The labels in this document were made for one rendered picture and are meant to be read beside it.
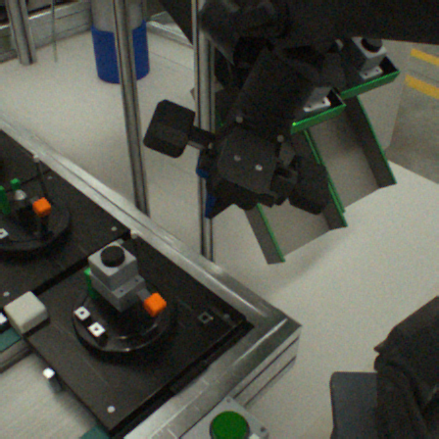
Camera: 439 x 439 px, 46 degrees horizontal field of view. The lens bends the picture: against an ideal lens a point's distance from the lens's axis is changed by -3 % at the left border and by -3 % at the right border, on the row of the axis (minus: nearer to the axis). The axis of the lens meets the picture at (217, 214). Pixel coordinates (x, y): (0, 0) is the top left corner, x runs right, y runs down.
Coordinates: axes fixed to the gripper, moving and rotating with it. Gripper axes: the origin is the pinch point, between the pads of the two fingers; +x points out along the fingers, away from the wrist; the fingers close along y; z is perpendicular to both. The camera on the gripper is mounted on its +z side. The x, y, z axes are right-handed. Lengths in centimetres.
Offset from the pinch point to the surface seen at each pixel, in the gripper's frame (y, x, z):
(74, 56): -40, 54, -109
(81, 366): -6.5, 28.6, 7.3
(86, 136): -23, 47, -63
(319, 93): 8.9, -6.8, -17.9
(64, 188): -19.6, 33.9, -28.5
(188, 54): -6, 40, -113
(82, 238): -12.8, 31.1, -16.1
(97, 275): -8.6, 19.2, -0.1
